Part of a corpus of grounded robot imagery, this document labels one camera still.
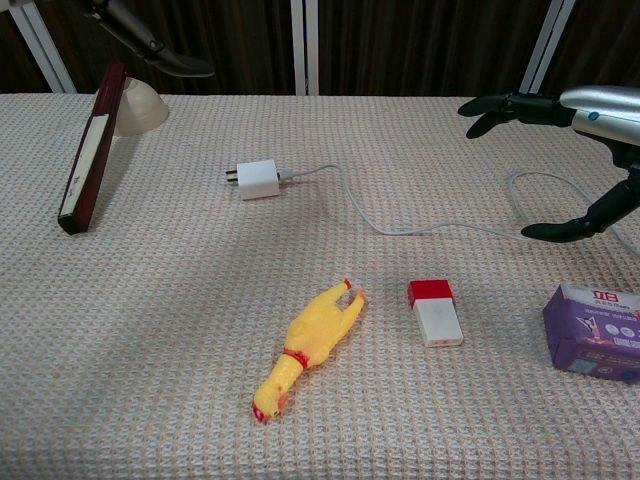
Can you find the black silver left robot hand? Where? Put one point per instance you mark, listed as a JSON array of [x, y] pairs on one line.
[[150, 47]]

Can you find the white charger plug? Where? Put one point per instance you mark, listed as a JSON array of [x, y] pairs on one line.
[[257, 180]]

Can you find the dark brown curtain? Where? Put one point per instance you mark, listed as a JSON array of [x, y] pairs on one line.
[[400, 45]]

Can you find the purple cardboard box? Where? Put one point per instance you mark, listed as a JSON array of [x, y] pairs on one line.
[[595, 335]]

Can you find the white metal frame post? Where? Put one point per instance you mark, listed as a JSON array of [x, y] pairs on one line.
[[40, 45], [305, 45], [547, 45]]

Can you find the translucent plastic cup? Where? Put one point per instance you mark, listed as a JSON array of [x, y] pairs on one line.
[[142, 112]]

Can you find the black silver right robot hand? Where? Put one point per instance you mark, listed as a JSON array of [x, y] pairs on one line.
[[600, 112]]

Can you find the beige waffle tablecloth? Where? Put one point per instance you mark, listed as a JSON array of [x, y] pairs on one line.
[[200, 300]]

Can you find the yellow rubber chicken toy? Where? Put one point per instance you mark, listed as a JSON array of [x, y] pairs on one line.
[[315, 335]]

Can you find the red and white small box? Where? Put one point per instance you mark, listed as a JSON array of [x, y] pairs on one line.
[[440, 320]]

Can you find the long dark red box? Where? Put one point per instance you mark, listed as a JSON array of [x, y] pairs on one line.
[[92, 150]]

